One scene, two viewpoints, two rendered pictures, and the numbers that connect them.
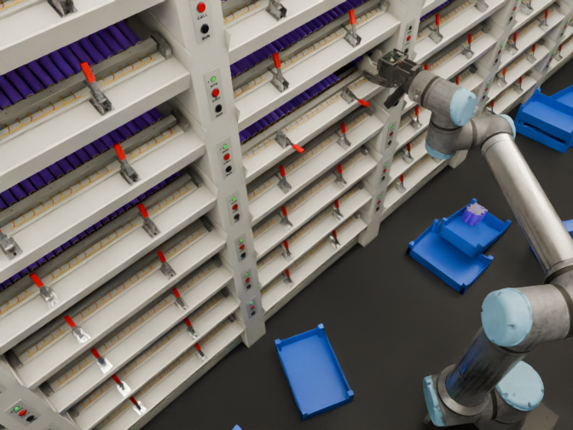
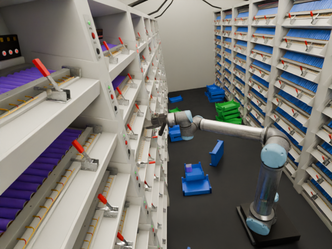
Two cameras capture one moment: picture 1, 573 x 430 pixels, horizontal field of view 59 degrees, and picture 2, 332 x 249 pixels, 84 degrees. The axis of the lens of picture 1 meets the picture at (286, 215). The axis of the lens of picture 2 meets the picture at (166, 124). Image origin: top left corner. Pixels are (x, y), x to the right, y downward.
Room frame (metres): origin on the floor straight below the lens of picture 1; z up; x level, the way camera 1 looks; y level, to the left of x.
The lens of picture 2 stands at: (0.31, 0.44, 1.62)
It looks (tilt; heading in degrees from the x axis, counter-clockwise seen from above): 28 degrees down; 317
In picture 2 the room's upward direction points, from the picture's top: 10 degrees counter-clockwise
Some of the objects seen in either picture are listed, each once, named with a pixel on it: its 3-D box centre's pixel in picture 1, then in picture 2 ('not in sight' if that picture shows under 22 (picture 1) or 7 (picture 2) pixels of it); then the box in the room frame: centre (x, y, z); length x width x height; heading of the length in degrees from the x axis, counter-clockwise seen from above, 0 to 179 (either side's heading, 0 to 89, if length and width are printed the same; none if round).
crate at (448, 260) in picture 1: (448, 255); (195, 185); (1.21, -0.71, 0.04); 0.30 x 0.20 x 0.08; 41
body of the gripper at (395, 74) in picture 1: (399, 73); (159, 120); (1.18, -0.34, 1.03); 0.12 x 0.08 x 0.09; 41
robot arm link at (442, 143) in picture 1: (446, 134); (186, 130); (1.05, -0.47, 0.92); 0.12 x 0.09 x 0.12; 94
